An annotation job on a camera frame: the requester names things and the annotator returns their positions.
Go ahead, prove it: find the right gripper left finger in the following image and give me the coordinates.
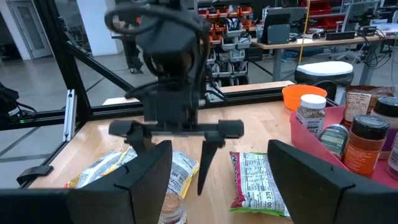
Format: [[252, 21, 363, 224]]
[[0, 140, 174, 224]]

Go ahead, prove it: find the orange spice jar black lid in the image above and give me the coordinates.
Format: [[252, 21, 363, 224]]
[[343, 114, 391, 177]]

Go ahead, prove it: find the silver aluminium bracket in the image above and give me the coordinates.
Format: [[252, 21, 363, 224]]
[[62, 89, 78, 142]]

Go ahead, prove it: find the yellow-edged white ramen packet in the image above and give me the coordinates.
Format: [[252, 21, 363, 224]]
[[65, 146, 200, 200]]

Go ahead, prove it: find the white trash can black bag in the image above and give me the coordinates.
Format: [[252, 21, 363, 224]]
[[294, 60, 354, 96]]

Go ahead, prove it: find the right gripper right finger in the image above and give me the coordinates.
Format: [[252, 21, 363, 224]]
[[267, 139, 398, 224]]

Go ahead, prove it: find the small green-label tin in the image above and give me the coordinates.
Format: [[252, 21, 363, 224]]
[[319, 123, 349, 161]]

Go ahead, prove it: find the black table clamp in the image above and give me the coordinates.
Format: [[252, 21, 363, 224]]
[[16, 164, 54, 187]]

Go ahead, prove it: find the shelf with red bins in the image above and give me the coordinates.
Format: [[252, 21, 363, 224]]
[[300, 0, 346, 32]]

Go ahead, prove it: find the yellow hanging cable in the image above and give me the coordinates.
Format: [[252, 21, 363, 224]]
[[297, 0, 312, 65]]

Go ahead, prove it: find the pink plastic tray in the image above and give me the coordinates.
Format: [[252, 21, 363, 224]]
[[289, 105, 398, 190]]

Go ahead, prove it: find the herb jar with white lid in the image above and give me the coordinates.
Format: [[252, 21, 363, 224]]
[[295, 93, 327, 139]]

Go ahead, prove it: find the black electronics box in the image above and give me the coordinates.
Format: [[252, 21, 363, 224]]
[[0, 82, 38, 128]]

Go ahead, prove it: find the tan open-top spice jar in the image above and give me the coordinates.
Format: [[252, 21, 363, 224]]
[[157, 191, 188, 224]]

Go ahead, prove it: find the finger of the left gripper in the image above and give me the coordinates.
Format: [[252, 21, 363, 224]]
[[197, 132, 226, 196], [126, 129, 156, 154]]

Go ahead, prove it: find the brown food pouch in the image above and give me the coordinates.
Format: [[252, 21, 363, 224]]
[[343, 85, 396, 128]]

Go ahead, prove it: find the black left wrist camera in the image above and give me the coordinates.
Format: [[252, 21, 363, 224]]
[[136, 18, 197, 77]]

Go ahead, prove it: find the purple-label jar black lid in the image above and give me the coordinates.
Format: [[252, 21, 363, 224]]
[[371, 96, 398, 181]]

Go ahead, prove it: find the orange plastic bowl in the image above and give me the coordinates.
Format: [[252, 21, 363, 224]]
[[282, 84, 328, 111]]

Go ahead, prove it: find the pink and green ramen packet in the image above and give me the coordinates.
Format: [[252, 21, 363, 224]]
[[229, 151, 292, 218]]

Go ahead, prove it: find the grey monitor back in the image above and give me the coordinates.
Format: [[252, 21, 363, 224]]
[[260, 12, 292, 45]]

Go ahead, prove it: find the long wooden desk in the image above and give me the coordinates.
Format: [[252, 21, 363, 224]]
[[251, 30, 398, 83]]

